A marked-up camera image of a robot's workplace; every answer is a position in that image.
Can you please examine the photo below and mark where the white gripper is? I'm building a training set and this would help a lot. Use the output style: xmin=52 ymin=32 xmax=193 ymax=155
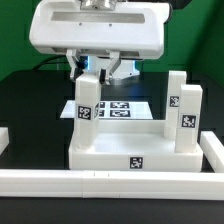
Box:
xmin=29 ymin=0 xmax=170 ymax=85

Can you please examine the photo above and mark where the white desk top tray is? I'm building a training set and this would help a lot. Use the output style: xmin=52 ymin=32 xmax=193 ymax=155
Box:
xmin=69 ymin=120 xmax=203 ymax=172

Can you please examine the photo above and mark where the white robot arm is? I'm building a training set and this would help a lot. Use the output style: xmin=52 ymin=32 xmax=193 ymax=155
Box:
xmin=29 ymin=0 xmax=172 ymax=84

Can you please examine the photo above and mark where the fiducial marker sheet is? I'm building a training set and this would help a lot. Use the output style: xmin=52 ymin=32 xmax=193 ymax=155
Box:
xmin=60 ymin=100 xmax=153 ymax=120

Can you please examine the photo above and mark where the white left fence bar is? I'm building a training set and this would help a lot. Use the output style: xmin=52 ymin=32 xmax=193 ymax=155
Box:
xmin=0 ymin=127 xmax=9 ymax=155

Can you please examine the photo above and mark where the white fence bar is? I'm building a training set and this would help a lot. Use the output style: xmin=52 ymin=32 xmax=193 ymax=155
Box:
xmin=0 ymin=127 xmax=9 ymax=155
xmin=0 ymin=169 xmax=224 ymax=201
xmin=200 ymin=131 xmax=224 ymax=173

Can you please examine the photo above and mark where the white front fence bar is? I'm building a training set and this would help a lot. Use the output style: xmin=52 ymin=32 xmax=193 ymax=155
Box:
xmin=0 ymin=169 xmax=224 ymax=201

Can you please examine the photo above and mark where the white right fence bar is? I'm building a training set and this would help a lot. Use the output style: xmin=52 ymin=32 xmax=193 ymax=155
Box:
xmin=200 ymin=131 xmax=224 ymax=173

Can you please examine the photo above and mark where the black cable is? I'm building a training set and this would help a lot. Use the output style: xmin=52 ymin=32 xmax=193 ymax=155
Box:
xmin=32 ymin=54 xmax=71 ymax=72

